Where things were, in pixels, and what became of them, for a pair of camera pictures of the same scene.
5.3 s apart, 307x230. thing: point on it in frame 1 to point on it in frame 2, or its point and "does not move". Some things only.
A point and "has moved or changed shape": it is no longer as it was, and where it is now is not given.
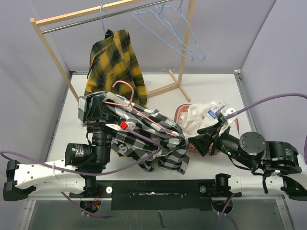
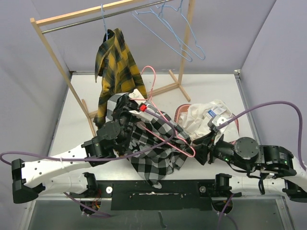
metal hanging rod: x=105 y=16 does not move
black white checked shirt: x=147 y=137 has moved or changed shape
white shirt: x=201 y=115 does not move
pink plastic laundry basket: x=192 y=147 does not move
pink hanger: x=130 y=104 to x=150 y=98
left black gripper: x=99 y=115 to x=123 y=108
